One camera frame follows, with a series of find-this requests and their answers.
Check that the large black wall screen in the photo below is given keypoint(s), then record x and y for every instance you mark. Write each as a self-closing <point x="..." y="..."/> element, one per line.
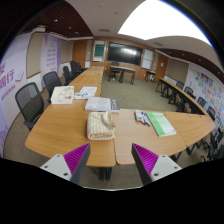
<point x="124" y="53"/>

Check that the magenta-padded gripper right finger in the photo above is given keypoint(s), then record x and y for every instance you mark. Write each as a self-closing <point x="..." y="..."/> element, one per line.
<point x="163" y="165"/>

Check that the green framed wall board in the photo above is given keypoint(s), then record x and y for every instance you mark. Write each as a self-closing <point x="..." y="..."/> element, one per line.
<point x="99" y="50"/>

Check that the colourful wall posters group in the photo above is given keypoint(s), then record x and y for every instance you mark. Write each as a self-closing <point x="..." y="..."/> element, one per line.
<point x="210" y="93"/>

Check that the black office chairs group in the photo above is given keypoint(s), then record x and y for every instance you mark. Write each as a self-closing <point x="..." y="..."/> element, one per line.
<point x="74" y="68"/>

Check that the white open storage box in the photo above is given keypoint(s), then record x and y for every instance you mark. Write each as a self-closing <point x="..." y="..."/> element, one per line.
<point x="61" y="96"/>

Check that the white whiteboard eraser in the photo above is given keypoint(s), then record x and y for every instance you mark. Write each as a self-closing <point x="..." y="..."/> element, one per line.
<point x="138" y="115"/>

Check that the purple wall banner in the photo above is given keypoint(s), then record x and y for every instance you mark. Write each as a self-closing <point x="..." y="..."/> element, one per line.
<point x="51" y="55"/>

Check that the cream yellow zigzag towel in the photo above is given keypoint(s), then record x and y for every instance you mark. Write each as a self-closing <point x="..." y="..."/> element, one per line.
<point x="99" y="128"/>

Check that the white wall board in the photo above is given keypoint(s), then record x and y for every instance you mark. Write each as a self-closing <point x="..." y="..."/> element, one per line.
<point x="148" y="59"/>

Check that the blue marker pen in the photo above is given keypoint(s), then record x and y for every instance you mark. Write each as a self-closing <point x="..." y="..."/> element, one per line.
<point x="147" y="120"/>

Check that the white paper sheet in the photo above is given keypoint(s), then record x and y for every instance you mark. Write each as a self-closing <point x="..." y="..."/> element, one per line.
<point x="89" y="90"/>

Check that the bright ceiling light panel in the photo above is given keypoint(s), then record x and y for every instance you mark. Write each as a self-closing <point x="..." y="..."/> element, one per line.
<point x="160" y="18"/>

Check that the flat white grey-printed box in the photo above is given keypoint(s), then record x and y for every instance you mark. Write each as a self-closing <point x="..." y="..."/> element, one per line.
<point x="98" y="104"/>

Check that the small wooden side table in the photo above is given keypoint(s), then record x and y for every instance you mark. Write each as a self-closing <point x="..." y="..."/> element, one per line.
<point x="150" y="73"/>

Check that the green booklet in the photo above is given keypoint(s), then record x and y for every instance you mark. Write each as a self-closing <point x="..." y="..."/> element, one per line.
<point x="160" y="124"/>

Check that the dark-legged wooden desk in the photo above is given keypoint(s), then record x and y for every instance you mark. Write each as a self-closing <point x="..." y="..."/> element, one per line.
<point x="123" y="70"/>

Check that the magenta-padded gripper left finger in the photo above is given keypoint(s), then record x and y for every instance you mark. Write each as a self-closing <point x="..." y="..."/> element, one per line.
<point x="58" y="163"/>

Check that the small blue white carton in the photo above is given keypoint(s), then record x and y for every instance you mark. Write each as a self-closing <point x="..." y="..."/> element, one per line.
<point x="80" y="96"/>

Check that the black mesh office chair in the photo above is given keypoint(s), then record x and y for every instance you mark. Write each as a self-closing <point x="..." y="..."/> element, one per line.
<point x="29" y="101"/>
<point x="51" y="81"/>

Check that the red marker pen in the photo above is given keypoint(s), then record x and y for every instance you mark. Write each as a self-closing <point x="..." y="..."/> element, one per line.
<point x="143" y="119"/>

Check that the long desk row with chairs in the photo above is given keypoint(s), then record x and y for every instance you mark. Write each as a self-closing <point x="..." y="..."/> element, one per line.
<point x="186" y="100"/>

